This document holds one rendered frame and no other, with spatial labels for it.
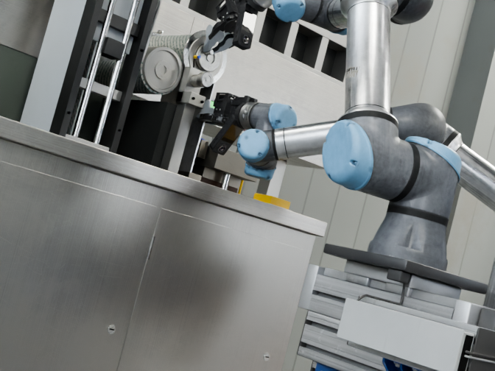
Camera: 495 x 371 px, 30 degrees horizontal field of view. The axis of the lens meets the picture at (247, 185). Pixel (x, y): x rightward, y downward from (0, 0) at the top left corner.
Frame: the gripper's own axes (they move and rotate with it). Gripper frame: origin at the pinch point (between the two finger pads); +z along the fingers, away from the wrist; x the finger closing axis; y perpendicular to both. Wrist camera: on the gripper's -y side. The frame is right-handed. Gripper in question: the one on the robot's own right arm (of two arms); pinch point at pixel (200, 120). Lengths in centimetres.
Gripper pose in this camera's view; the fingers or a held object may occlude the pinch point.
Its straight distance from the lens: 256.1
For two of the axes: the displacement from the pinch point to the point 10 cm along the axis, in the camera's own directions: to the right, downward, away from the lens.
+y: 2.5, -9.6, 0.8
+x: -7.3, -2.5, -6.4
